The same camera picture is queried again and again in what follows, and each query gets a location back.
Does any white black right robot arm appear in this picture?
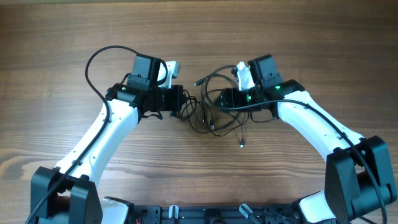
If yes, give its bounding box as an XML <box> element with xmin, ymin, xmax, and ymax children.
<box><xmin>215</xmin><ymin>54</ymin><xmax>397</xmax><ymax>223</ymax></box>

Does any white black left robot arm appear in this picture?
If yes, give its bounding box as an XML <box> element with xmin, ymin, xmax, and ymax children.
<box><xmin>26</xmin><ymin>54</ymin><xmax>183</xmax><ymax>223</ymax></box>

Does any black USB-C cable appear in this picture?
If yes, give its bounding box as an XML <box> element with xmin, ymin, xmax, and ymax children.
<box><xmin>194</xmin><ymin>65</ymin><xmax>249</xmax><ymax>149</ymax></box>

